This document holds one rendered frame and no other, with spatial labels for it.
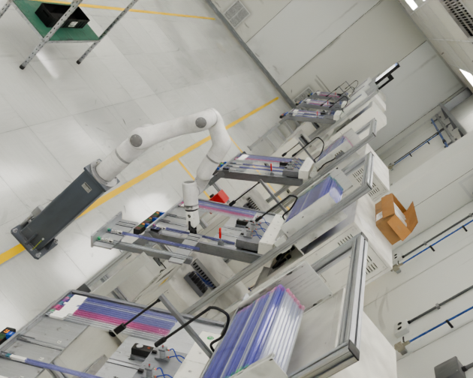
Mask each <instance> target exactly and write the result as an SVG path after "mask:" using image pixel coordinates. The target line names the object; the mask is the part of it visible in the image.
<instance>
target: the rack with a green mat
mask: <svg viewBox="0 0 473 378"><path fill-rule="evenodd" d="M82 1H83V0H73V1H72V2H71V3H70V4H62V3H55V2H47V1H33V0H8V1H7V2H6V3H5V5H4V6H3V7H2V9H1V10H0V18H1V17H2V16H3V14H4V13H5V12H6V10H7V9H8V8H9V7H10V6H11V5H12V6H13V7H14V8H15V9H16V11H17V12H18V13H19V14H20V16H21V17H22V18H23V19H24V20H25V21H26V22H27V24H28V25H29V26H30V28H31V29H32V30H33V31H34V33H35V34H36V35H37V36H38V37H39V38H40V39H41V42H40V43H39V44H38V45H37V46H36V47H35V49H34V50H33V51H32V52H31V54H30V55H29V56H28V57H27V58H26V60H25V61H24V62H23V63H22V64H21V65H20V69H22V70H23V69H24V68H25V67H26V65H27V64H28V63H29V62H30V61H31V60H32V59H33V58H34V57H35V56H36V54H37V53H38V52H39V51H40V50H41V48H42V47H43V46H44V45H45V44H59V43H93V44H92V45H91V46H90V48H88V49H87V51H85V52H84V54H83V55H82V56H81V57H80V58H79V59H78V60H77V61H76V63H77V64H80V63H81V62H82V60H84V58H85V57H87V55H88V54H90V52H91V51H92V50H93V49H94V48H95V47H96V46H97V45H98V44H99V42H100V41H101V40H102V39H103V38H104V37H105V36H106V35H107V34H108V32H109V31H110V30H111V29H112V28H113V27H114V26H115V25H116V24H117V22H118V21H120V20H121V18H123V17H124V15H125V14H126V13H127V12H128V11H129V10H130V9H131V8H132V7H133V6H134V4H135V3H136V2H137V1H138V0H132V2H131V3H130V4H129V5H128V6H127V7H126V8H125V9H124V11H123V12H121V14H120V15H118V16H117V18H116V19H115V20H114V21H113V22H112V23H111V24H110V25H109V26H108V28H107V29H106V30H105V31H104V32H103V33H102V34H101V35H100V37H98V36H97V35H96V33H95V32H94V31H93V30H92V29H91V27H90V26H89V25H88V23H87V24H86V25H85V26H84V27H83V28H59V27H60V26H61V25H62V24H63V23H64V22H65V20H66V19H67V18H68V17H69V16H70V15H71V14H72V13H73V12H74V10H75V9H76V8H77V7H78V6H79V4H80V3H81V2H82ZM41 3H48V4H56V5H70V6H71V7H70V8H69V9H68V10H67V12H66V13H65V14H64V15H63V16H62V18H61V19H60V20H59V21H58V22H57V23H56V24H55V25H54V26H53V28H47V27H46V26H45V25H44V24H43V22H42V21H41V20H40V19H39V17H38V16H37V15H36V14H35V11H36V10H37V9H38V8H39V7H40V5H41Z"/></svg>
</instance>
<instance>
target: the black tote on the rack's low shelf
mask: <svg viewBox="0 0 473 378"><path fill-rule="evenodd" d="M70 7H71V6H70V5H63V4H48V3H41V5H40V7H39V8H38V9H37V10H36V11H35V14H36V15H37V16H38V17H39V19H40V20H41V21H42V22H43V24H44V25H45V26H46V27H47V28H53V26H54V25H55V24H56V23H57V22H58V21H59V20H60V19H61V18H62V16H63V15H64V14H65V13H66V12H67V10H68V9H69V8H70ZM89 21H90V19H89V18H88V17H87V15H85V14H84V12H83V11H82V10H81V9H80V7H77V8H76V9H75V10H74V12H73V13H72V14H71V15H70V16H69V17H68V18H67V19H66V20H65V22H64V23H63V24H62V25H61V26H60V27H59V28H74V29H82V28H83V27H84V26H85V25H86V24H87V23H88V22H89Z"/></svg>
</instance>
